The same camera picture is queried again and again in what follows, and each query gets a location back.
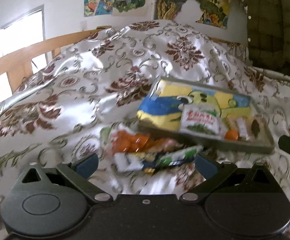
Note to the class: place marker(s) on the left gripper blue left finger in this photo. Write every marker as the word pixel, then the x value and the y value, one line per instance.
pixel 77 175

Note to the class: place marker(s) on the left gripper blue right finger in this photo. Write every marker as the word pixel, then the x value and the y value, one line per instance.
pixel 215 175

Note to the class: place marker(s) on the green white snack stick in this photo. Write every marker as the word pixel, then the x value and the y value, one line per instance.
pixel 184 156

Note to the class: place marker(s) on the white green snack packet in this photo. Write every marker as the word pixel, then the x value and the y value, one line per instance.
pixel 200 120

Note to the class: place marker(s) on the orange candy bag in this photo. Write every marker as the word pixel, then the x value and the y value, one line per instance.
pixel 124 141

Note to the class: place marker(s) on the golden brown snack packet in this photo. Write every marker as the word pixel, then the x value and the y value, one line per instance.
pixel 155 148

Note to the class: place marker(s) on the small orange round snack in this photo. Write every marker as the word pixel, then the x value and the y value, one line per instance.
pixel 232 135

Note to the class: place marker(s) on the grey tray with painted liner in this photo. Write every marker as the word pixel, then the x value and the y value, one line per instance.
pixel 161 110

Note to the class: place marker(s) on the floral white bed cover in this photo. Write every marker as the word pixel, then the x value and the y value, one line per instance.
pixel 63 112

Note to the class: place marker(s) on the olive quilted down jacket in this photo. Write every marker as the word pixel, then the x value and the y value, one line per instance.
pixel 268 29

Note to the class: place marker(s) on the window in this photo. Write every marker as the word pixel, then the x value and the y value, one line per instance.
pixel 24 31

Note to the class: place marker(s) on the wooden bed frame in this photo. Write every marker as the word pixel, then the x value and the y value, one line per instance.
pixel 17 65

